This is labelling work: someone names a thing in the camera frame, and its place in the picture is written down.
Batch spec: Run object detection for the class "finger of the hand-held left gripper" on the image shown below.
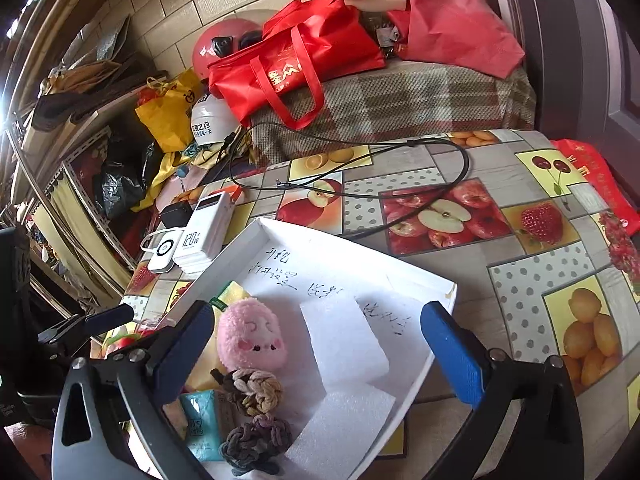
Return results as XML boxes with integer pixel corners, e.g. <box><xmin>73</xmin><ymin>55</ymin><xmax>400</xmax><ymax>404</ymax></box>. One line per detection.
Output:
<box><xmin>82</xmin><ymin>304</ymin><xmax>136</xmax><ymax>337</ymax></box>

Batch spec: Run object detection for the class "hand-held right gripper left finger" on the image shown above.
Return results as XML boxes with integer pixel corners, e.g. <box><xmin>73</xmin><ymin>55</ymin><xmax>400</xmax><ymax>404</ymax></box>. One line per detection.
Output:
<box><xmin>50</xmin><ymin>300</ymin><xmax>216</xmax><ymax>480</ymax></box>

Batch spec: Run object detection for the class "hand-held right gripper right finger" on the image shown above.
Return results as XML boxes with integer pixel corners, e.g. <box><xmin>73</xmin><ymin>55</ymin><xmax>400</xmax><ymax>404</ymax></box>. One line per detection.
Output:
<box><xmin>420</xmin><ymin>301</ymin><xmax>586</xmax><ymax>480</ymax></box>

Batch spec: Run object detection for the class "yellow tissue packet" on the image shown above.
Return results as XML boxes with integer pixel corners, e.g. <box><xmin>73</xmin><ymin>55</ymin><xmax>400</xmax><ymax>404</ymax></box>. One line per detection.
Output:
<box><xmin>182</xmin><ymin>280</ymin><xmax>253</xmax><ymax>396</ymax></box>

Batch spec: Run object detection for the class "pink plush ball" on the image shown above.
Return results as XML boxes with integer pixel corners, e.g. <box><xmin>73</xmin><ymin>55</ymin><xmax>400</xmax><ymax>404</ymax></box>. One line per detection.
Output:
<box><xmin>216</xmin><ymin>297</ymin><xmax>288</xmax><ymax>376</ymax></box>

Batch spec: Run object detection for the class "teal tissue packet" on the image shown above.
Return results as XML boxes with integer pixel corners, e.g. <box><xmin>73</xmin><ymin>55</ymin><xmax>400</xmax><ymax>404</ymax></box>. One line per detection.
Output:
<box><xmin>179</xmin><ymin>389</ymin><xmax>236</xmax><ymax>463</ymax></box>

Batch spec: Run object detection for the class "beige brown rope knot ball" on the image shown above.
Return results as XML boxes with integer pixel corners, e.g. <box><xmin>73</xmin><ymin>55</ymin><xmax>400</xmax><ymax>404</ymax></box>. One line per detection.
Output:
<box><xmin>210</xmin><ymin>367</ymin><xmax>284</xmax><ymax>417</ymax></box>

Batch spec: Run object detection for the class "white foam block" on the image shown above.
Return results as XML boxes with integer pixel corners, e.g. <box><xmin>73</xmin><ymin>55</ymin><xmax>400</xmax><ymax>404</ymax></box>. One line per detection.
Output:
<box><xmin>285</xmin><ymin>385</ymin><xmax>397</xmax><ymax>480</ymax></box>
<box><xmin>299</xmin><ymin>294</ymin><xmax>391</xmax><ymax>391</ymax></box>

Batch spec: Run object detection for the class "grey purple rope knot ball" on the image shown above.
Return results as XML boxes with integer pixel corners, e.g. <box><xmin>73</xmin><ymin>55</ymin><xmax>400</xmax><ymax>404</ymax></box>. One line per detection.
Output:
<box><xmin>218</xmin><ymin>412</ymin><xmax>294</xmax><ymax>476</ymax></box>

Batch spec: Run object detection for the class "white cardboard box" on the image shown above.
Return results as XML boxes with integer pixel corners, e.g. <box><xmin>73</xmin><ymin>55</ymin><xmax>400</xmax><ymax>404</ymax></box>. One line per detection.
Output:
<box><xmin>127</xmin><ymin>216</ymin><xmax>458</xmax><ymax>480</ymax></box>

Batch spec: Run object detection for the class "small white power bank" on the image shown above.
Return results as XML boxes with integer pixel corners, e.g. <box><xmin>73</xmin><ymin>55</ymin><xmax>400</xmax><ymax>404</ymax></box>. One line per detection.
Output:
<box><xmin>141</xmin><ymin>227</ymin><xmax>193</xmax><ymax>275</ymax></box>

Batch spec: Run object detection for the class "fruit print tablecloth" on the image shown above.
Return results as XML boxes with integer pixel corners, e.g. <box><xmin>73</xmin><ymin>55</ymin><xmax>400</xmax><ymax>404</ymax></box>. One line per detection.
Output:
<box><xmin>120</xmin><ymin>129</ymin><xmax>640</xmax><ymax>461</ymax></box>

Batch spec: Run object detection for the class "large white power bank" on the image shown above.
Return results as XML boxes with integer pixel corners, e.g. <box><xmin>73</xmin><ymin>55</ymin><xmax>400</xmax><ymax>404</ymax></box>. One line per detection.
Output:
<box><xmin>172</xmin><ymin>192</ymin><xmax>236</xmax><ymax>275</ymax></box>

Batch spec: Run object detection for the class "black charger block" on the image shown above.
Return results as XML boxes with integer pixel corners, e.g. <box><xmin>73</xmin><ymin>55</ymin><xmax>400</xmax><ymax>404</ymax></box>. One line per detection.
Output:
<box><xmin>159</xmin><ymin>201</ymin><xmax>193</xmax><ymax>231</ymax></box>

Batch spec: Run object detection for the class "metal storage rack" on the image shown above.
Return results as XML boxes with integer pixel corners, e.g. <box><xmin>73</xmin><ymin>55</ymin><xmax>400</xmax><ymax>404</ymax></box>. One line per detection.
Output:
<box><xmin>0</xmin><ymin>125</ymin><xmax>136</xmax><ymax>301</ymax></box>

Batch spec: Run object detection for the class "black plastic bag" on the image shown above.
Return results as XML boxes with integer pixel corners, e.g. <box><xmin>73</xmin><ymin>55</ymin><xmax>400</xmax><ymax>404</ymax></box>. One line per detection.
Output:
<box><xmin>92</xmin><ymin>140</ymin><xmax>161</xmax><ymax>221</ymax></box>

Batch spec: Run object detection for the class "yellow cloth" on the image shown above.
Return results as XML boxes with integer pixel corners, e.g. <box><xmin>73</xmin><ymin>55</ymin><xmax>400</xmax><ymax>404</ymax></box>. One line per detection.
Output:
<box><xmin>132</xmin><ymin>150</ymin><xmax>211</xmax><ymax>211</ymax></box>

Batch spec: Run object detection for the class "yellow shopping bag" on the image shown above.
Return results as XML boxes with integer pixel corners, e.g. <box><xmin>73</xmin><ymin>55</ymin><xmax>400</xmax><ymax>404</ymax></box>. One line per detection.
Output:
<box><xmin>135</xmin><ymin>69</ymin><xmax>203</xmax><ymax>153</ymax></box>

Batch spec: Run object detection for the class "white helmet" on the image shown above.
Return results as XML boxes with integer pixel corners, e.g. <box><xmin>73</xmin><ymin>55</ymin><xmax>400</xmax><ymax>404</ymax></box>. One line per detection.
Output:
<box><xmin>191</xmin><ymin>92</ymin><xmax>241</xmax><ymax>146</ymax></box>

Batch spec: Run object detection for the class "red printed gift bag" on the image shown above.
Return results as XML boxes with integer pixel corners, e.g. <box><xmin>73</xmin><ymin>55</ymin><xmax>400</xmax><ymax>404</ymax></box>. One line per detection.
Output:
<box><xmin>552</xmin><ymin>139</ymin><xmax>640</xmax><ymax>236</ymax></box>

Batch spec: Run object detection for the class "plaid covered sofa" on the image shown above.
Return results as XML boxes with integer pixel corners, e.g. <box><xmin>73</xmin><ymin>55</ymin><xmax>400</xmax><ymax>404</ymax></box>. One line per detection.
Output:
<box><xmin>250</xmin><ymin>60</ymin><xmax>536</xmax><ymax>168</ymax></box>

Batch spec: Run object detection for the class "red helmet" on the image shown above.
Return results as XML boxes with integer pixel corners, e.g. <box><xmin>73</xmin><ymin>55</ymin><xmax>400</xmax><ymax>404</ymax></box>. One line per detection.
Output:
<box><xmin>192</xmin><ymin>10</ymin><xmax>278</xmax><ymax>81</ymax></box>

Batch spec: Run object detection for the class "plain red fabric bag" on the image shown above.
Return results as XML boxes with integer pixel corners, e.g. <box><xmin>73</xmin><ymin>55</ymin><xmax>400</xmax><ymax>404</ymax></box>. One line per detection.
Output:
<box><xmin>387</xmin><ymin>0</ymin><xmax>526</xmax><ymax>80</ymax></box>

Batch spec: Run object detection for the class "purple panelled door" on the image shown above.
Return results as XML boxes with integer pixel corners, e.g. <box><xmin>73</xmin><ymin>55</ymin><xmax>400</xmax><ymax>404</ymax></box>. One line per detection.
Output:
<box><xmin>470</xmin><ymin>0</ymin><xmax>640</xmax><ymax>181</ymax></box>

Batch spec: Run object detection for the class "black cable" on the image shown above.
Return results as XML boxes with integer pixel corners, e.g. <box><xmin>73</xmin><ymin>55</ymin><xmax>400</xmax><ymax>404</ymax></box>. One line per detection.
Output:
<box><xmin>220</xmin><ymin>122</ymin><xmax>471</xmax><ymax>233</ymax></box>

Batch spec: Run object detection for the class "red tote bag with handles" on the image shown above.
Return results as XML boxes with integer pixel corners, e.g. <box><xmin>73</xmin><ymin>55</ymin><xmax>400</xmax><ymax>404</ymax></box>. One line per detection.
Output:
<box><xmin>207</xmin><ymin>0</ymin><xmax>387</xmax><ymax>131</ymax></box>

